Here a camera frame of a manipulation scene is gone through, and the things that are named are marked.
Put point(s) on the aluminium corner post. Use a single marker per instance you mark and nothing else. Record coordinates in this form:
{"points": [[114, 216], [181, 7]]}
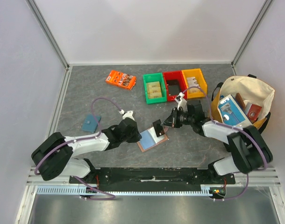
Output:
{"points": [[47, 31], [253, 28]]}

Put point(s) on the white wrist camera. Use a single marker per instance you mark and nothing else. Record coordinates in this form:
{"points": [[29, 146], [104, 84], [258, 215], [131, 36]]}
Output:
{"points": [[180, 101], [127, 114]]}

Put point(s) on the aluminium corner post left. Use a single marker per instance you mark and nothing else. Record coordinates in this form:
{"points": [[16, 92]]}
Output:
{"points": [[47, 31]]}

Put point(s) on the black card in red bin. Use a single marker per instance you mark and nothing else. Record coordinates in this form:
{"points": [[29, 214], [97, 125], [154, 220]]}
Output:
{"points": [[173, 87]]}

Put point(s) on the green plastic bin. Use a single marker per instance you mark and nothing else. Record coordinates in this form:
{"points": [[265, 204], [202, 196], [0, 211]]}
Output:
{"points": [[147, 78]]}

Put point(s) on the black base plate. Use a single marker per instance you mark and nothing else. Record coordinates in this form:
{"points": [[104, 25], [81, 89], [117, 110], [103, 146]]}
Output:
{"points": [[155, 179]]}

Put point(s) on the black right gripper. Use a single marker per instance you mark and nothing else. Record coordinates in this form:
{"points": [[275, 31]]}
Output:
{"points": [[174, 118]]}

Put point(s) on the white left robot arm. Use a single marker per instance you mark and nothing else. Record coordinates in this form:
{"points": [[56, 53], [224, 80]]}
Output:
{"points": [[57, 155]]}

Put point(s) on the teal card wallet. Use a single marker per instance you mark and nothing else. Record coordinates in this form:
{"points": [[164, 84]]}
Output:
{"points": [[89, 124]]}

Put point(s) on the blue razor box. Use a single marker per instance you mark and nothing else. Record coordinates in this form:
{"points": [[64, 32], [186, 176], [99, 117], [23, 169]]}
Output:
{"points": [[231, 113]]}

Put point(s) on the white cards in yellow bin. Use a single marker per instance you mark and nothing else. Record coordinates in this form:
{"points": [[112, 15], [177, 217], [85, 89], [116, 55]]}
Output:
{"points": [[193, 85]]}

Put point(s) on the yellow plastic bin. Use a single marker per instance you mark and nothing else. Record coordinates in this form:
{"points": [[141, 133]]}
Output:
{"points": [[200, 78]]}

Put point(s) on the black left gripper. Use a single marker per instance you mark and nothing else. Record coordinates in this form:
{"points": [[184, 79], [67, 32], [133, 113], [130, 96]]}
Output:
{"points": [[137, 136]]}

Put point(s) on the red box in bag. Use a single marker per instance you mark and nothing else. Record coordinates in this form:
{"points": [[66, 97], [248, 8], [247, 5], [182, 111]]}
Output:
{"points": [[252, 111]]}

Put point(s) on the slotted cable duct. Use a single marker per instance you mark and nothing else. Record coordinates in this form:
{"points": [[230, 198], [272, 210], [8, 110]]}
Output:
{"points": [[85, 191]]}

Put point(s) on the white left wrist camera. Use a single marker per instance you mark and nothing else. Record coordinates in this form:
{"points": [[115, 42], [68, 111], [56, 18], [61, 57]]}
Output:
{"points": [[127, 114]]}

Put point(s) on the aluminium corner post right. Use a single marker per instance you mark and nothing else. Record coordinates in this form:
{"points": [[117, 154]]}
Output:
{"points": [[253, 28]]}

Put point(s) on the brown wallet in bag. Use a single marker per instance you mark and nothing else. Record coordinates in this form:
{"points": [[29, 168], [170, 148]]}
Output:
{"points": [[240, 101]]}

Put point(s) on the black credit card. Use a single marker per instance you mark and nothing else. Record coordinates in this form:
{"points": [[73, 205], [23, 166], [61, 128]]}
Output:
{"points": [[159, 129]]}

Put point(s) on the orange snack box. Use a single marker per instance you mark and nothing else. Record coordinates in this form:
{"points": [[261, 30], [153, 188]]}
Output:
{"points": [[120, 79]]}

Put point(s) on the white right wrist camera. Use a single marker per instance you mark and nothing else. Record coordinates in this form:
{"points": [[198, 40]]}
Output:
{"points": [[180, 101]]}

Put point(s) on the cream and mustard tote bag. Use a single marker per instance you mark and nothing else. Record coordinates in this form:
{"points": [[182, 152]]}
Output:
{"points": [[252, 90]]}

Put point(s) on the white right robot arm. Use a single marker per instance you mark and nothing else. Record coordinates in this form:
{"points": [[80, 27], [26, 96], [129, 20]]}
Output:
{"points": [[248, 149]]}

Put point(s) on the gold cards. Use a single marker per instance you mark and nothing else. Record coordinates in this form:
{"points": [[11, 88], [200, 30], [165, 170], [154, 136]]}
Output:
{"points": [[154, 90]]}

